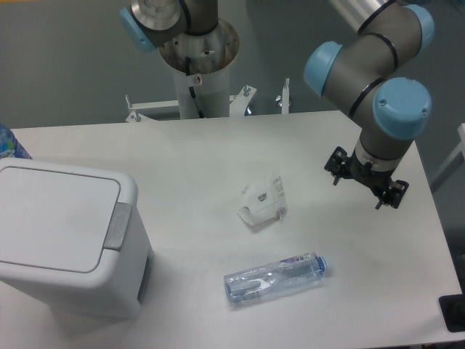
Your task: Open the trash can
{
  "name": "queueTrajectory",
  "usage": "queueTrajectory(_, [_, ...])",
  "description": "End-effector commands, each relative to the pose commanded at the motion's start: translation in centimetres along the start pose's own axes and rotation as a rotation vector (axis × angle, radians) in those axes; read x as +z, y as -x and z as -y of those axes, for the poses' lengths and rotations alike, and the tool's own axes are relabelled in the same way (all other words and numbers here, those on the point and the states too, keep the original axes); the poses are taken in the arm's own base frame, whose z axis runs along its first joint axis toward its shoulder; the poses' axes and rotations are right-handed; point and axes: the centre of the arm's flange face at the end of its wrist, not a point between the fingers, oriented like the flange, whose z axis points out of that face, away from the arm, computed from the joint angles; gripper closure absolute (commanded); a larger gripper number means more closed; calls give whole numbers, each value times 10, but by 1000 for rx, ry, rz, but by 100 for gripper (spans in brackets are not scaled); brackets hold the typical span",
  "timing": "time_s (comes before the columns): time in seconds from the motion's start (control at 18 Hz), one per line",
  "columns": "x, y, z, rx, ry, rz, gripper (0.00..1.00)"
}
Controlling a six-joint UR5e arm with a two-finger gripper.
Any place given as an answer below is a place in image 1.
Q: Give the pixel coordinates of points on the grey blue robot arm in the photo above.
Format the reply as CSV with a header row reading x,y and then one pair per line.
x,y
359,80

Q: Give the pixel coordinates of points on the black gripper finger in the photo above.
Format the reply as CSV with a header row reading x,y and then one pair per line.
x,y
338,165
391,193

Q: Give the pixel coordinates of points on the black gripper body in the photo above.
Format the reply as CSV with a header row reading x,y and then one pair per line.
x,y
373,173

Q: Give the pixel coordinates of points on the white frame bracket right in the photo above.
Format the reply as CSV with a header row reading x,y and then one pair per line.
x,y
451,163

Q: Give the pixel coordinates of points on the white trash can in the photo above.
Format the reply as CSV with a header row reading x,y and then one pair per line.
x,y
72,237

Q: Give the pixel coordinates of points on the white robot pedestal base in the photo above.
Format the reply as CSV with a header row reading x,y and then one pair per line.
x,y
200,48

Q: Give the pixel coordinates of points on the clear plastic water bottle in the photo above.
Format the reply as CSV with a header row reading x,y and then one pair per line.
x,y
276,279

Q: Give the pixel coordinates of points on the black device at table edge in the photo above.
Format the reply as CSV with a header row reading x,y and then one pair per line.
x,y
452,307

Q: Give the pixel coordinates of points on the blue green bottle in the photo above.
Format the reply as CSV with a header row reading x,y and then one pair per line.
x,y
10,147

